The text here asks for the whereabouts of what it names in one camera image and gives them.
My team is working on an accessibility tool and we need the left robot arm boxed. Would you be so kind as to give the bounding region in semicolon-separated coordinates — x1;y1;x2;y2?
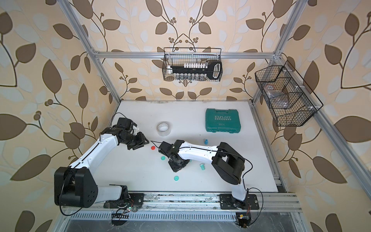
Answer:
54;118;149;210

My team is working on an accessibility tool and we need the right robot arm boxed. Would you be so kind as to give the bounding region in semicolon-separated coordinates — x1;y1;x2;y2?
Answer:
157;140;253;202

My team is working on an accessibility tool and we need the clear tape roll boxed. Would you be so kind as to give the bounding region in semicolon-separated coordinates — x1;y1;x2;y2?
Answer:
157;121;171;137

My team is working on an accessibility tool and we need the green tool case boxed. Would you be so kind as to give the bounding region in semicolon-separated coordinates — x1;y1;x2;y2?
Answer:
205;108;241;133

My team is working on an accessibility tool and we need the black white tool in basket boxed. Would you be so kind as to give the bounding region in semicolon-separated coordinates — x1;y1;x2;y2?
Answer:
163;61;223;81

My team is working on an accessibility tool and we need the plastic bag in basket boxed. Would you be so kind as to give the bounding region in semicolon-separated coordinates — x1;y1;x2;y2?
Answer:
264;85;289;108

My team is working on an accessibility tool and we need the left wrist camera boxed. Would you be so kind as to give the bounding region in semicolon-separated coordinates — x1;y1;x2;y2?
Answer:
116;118;139;135

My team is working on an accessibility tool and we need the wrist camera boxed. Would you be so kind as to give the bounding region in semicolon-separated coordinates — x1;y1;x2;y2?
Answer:
116;118;139;135
158;141;173;159

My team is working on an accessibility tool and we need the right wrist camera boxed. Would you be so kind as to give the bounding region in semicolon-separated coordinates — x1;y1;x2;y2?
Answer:
158;141;173;159

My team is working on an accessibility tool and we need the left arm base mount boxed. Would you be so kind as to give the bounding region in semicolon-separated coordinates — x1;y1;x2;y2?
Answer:
103;185;145;209

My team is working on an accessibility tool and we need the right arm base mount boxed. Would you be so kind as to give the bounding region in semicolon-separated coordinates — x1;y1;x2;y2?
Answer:
219;191;260;210

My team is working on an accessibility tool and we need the back wire basket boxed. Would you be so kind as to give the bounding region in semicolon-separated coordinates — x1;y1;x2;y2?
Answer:
162;47;223;82

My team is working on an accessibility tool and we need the wire basket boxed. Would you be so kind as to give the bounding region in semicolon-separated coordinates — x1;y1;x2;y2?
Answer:
162;47;223;82
255;61;323;127

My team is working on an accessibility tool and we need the right wire basket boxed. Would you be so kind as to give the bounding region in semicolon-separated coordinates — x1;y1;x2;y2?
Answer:
255;61;323;127

